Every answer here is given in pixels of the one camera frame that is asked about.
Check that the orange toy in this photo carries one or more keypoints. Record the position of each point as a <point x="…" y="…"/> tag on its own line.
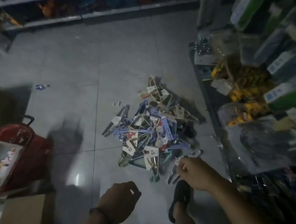
<point x="48" y="8"/>

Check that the store shelf with hanging goods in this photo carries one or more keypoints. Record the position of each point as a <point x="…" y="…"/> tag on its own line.
<point x="208" y="88"/>

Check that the person's leg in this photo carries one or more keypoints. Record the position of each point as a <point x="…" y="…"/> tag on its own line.
<point x="184" y="221"/>

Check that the heap of yellow peg packets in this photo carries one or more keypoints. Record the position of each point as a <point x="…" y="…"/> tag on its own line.
<point x="246" y="89"/>

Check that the small blue wrapper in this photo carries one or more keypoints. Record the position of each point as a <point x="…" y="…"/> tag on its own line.
<point x="40" y="86"/>

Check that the packet of black knobs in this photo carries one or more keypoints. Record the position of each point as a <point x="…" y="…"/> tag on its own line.
<point x="203" y="47"/>

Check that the person's right hand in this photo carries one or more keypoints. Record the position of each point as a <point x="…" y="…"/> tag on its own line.
<point x="196" y="175"/>

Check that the red shopping basket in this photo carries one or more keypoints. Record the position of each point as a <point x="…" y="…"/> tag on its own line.
<point x="28" y="154"/>

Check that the person's right forearm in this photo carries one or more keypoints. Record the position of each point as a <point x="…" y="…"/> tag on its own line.
<point x="236" y="204"/>

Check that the pile of packaged clothes hangers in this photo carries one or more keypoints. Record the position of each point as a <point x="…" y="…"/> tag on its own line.
<point x="150" y="131"/>

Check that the clear bag with dark item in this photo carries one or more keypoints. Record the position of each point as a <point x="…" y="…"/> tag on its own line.
<point x="267" y="142"/>

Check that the person's left hand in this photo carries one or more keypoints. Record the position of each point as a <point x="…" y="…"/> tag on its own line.
<point x="119" y="203"/>

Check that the black wrist band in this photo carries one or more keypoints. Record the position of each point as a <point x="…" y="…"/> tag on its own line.
<point x="104" y="217"/>

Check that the clear plastic toy package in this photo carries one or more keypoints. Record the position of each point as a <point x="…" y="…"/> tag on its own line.
<point x="0" y="160"/>

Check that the grey metal store shelf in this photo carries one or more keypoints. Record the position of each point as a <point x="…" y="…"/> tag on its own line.
<point x="87" y="15"/>

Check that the black sandal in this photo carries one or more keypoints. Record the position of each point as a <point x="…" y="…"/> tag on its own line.
<point x="180" y="198"/>

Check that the person's left fingers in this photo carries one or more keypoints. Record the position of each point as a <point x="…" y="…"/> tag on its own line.
<point x="134" y="192"/>

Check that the person's right fingers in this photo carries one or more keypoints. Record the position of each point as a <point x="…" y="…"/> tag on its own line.
<point x="181" y="169"/>

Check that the row of green boxed packets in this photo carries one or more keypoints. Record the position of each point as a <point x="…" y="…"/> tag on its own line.
<point x="282" y="57"/>

